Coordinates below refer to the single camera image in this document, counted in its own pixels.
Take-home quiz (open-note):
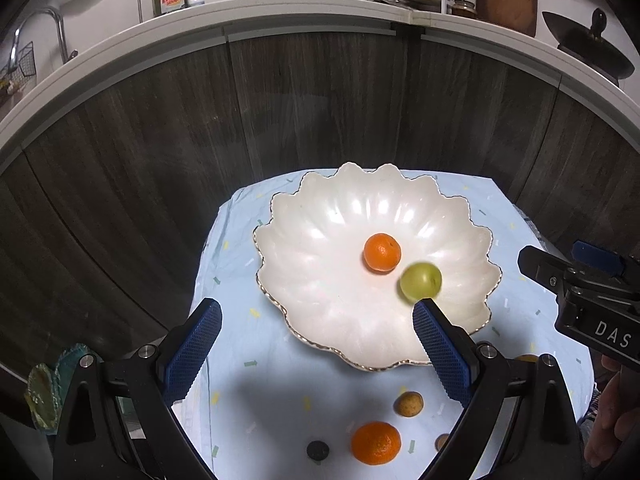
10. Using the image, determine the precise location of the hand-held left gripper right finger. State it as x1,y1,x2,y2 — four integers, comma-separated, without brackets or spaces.
411,298,586,480

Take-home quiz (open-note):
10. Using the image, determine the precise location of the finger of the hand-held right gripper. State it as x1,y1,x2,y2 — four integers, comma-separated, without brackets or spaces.
518,244,575,290
571,239,640,286

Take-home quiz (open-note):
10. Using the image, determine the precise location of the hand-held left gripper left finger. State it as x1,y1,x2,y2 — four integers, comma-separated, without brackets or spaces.
52,298,223,480

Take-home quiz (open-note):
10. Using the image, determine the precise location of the black wire basket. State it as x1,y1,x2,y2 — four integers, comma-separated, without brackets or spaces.
0,42,38,98

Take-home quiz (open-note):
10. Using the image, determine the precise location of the light blue patterned tablecloth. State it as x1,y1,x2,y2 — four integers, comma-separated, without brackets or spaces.
182,167,596,480

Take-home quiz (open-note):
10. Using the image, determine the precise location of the chrome faucet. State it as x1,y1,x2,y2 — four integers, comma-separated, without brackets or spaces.
10,7,78,66

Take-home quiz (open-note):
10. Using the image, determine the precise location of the green jujube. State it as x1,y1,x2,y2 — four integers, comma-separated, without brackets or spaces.
399,261,443,304

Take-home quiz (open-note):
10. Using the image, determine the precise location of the person's right hand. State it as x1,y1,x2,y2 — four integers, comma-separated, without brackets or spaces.
582,355,640,468

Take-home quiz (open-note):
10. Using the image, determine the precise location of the teal and yellow cloth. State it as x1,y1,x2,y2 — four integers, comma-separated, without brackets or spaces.
25,342,96,433

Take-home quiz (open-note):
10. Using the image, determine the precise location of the white scalloped bowl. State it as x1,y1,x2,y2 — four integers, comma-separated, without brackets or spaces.
252,161,503,373

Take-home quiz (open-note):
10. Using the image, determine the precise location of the small orange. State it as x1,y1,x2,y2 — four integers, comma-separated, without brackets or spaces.
351,421,402,464
362,232,402,274

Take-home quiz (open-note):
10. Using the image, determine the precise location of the small brown potato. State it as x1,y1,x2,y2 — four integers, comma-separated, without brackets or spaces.
393,391,425,418

